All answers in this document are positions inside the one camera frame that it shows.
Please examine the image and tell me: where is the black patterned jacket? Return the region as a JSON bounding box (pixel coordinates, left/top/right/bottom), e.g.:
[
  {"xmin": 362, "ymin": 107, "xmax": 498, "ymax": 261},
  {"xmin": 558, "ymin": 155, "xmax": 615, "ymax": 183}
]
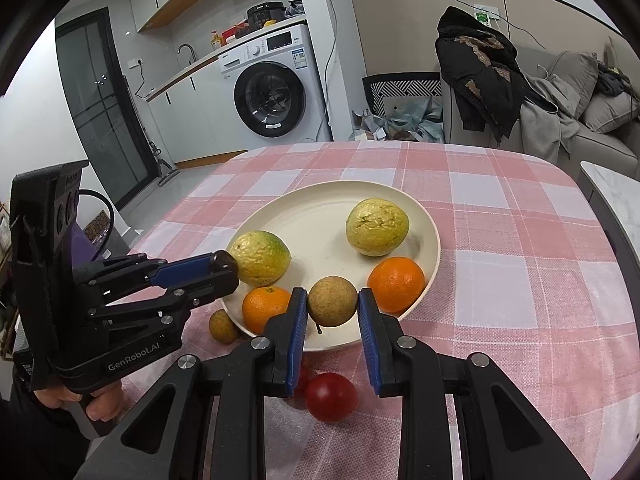
[{"xmin": 435, "ymin": 6, "xmax": 528, "ymax": 148}]

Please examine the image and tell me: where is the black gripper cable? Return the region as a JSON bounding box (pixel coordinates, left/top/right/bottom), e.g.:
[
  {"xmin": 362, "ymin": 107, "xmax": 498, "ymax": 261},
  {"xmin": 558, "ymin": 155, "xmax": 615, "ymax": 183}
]
[{"xmin": 75, "ymin": 189, "xmax": 115, "ymax": 261}]

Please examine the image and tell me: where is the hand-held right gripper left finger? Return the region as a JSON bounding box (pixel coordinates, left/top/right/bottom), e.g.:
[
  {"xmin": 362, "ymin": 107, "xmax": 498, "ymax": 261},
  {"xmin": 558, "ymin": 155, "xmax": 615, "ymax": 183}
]
[{"xmin": 75, "ymin": 287, "xmax": 309, "ymax": 480}]

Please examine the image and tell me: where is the brown longan with stem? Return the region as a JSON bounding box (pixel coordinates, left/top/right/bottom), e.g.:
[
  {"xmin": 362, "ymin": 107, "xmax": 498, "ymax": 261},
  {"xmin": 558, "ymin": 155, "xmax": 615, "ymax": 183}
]
[{"xmin": 307, "ymin": 276, "xmax": 360, "ymax": 335}]

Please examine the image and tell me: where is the large orange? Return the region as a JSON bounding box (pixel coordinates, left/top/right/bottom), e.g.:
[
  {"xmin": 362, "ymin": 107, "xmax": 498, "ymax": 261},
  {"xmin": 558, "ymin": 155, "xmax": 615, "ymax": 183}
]
[{"xmin": 367, "ymin": 256, "xmax": 426, "ymax": 314}]

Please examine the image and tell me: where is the white washing machine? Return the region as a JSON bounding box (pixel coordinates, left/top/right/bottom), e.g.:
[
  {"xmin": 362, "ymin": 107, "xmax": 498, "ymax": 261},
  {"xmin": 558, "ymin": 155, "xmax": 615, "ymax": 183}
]
[{"xmin": 217, "ymin": 24, "xmax": 333, "ymax": 143}]

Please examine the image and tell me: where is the large grey cushion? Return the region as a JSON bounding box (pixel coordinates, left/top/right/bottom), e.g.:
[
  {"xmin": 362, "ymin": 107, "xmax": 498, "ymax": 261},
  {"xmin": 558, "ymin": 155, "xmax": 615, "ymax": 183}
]
[{"xmin": 545, "ymin": 51, "xmax": 599, "ymax": 121}]

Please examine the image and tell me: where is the person's left hand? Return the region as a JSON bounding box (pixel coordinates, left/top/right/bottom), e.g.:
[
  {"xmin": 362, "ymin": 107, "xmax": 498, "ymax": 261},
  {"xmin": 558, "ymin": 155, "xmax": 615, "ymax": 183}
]
[{"xmin": 32, "ymin": 380, "xmax": 126, "ymax": 423}]

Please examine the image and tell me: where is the grey garment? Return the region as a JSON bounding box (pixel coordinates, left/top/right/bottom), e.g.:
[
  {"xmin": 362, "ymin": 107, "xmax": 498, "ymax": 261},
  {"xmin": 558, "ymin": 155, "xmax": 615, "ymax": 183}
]
[{"xmin": 520, "ymin": 75, "xmax": 581, "ymax": 161}]

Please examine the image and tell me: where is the small grey cushion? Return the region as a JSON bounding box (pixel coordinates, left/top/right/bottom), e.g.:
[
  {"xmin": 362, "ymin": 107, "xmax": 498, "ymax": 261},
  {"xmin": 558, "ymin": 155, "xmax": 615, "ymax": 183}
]
[{"xmin": 582, "ymin": 92, "xmax": 640, "ymax": 135}]

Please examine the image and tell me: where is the black white patterned bag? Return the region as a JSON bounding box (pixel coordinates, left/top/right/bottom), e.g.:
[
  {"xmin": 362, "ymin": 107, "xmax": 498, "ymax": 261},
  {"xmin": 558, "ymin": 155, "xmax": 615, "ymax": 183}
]
[{"xmin": 361, "ymin": 72, "xmax": 443, "ymax": 118}]

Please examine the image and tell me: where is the pink checked tablecloth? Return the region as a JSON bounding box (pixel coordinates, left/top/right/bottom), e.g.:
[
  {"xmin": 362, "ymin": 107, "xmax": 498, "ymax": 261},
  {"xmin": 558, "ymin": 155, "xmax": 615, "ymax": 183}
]
[{"xmin": 87, "ymin": 141, "xmax": 640, "ymax": 480}]

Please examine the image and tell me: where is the small brown longan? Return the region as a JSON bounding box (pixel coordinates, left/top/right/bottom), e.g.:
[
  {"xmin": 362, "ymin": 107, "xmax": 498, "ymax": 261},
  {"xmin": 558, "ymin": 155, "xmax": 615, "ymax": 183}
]
[{"xmin": 209, "ymin": 309, "xmax": 241, "ymax": 345}]

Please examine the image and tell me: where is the black rice cooker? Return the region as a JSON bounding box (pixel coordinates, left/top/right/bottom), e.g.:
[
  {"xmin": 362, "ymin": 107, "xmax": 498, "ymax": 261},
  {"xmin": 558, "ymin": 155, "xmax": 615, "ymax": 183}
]
[{"xmin": 246, "ymin": 1, "xmax": 287, "ymax": 31}]

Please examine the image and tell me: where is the pile of bluish bags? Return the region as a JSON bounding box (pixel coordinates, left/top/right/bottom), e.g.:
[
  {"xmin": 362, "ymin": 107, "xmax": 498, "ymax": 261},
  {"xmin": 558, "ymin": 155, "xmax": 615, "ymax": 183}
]
[{"xmin": 350, "ymin": 97, "xmax": 446, "ymax": 143}]

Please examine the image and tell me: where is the green yellow passion fruit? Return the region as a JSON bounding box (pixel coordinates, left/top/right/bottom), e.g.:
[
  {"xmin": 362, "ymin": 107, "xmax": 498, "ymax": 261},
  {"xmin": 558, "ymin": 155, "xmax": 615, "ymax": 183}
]
[{"xmin": 226, "ymin": 230, "xmax": 292, "ymax": 288}]

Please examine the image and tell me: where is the grey sofa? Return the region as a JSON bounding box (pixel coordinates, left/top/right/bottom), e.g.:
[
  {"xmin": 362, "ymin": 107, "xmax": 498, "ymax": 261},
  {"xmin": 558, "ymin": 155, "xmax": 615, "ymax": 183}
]
[{"xmin": 442, "ymin": 35, "xmax": 640, "ymax": 181}]

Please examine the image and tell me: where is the cream round plate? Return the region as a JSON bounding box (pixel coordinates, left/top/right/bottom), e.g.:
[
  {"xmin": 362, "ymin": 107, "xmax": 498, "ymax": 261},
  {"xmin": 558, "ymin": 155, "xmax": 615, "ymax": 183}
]
[{"xmin": 220, "ymin": 180, "xmax": 442, "ymax": 353}]

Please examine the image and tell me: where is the dark purple cherry tomato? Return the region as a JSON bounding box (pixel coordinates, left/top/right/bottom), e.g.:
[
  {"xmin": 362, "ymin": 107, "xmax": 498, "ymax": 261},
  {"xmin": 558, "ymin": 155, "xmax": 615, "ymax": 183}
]
[{"xmin": 210, "ymin": 250, "xmax": 240, "ymax": 273}]

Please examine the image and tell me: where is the brown dotted box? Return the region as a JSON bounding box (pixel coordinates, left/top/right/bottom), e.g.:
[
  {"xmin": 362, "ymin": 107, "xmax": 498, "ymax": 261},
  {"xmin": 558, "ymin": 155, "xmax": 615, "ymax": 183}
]
[{"xmin": 82, "ymin": 210, "xmax": 113, "ymax": 243}]

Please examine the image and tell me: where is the person's left forearm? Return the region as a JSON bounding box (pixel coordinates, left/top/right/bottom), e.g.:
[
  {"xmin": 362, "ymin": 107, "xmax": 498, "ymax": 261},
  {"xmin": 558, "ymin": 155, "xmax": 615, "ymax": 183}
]
[{"xmin": 0, "ymin": 395, "xmax": 96, "ymax": 480}]

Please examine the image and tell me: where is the dark glass door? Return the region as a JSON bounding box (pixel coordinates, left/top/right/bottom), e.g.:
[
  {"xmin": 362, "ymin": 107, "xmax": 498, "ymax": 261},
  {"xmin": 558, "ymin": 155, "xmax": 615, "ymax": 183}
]
[{"xmin": 55, "ymin": 7, "xmax": 153, "ymax": 211}]

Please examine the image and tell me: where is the small orange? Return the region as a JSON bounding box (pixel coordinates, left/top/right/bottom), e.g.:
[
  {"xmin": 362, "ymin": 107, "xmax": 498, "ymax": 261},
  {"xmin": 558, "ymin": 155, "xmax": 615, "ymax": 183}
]
[{"xmin": 242, "ymin": 286, "xmax": 292, "ymax": 335}]

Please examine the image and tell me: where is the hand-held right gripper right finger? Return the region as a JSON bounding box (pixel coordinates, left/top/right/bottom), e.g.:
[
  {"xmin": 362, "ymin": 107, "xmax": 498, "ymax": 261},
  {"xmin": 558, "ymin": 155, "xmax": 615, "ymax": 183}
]
[{"xmin": 357, "ymin": 287, "xmax": 591, "ymax": 480}]

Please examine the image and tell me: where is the marble side table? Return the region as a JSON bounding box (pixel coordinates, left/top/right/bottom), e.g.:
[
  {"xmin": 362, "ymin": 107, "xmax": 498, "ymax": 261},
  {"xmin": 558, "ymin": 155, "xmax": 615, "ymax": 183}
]
[{"xmin": 578, "ymin": 161, "xmax": 640, "ymax": 266}]

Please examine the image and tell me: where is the yellow wrinkled passion fruit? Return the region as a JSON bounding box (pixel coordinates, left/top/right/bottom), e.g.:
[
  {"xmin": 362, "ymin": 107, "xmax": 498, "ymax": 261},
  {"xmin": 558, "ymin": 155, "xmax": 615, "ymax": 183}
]
[{"xmin": 345, "ymin": 198, "xmax": 410, "ymax": 257}]

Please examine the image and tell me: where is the purple bag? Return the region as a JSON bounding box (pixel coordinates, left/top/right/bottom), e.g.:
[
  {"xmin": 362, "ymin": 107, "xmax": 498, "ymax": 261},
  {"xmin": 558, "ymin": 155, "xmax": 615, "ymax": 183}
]
[{"xmin": 65, "ymin": 222, "xmax": 108, "ymax": 261}]

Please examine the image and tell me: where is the white kitchen base cabinet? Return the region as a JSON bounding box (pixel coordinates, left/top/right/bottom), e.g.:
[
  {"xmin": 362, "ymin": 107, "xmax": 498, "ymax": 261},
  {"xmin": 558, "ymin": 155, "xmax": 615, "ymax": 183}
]
[{"xmin": 146, "ymin": 55, "xmax": 251, "ymax": 171}]

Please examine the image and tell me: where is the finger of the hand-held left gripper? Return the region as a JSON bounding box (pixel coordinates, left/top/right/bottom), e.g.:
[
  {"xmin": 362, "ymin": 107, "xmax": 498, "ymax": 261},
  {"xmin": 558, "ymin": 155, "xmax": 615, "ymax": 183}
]
[
  {"xmin": 87, "ymin": 272, "xmax": 240, "ymax": 328},
  {"xmin": 72, "ymin": 251, "xmax": 221, "ymax": 293}
]

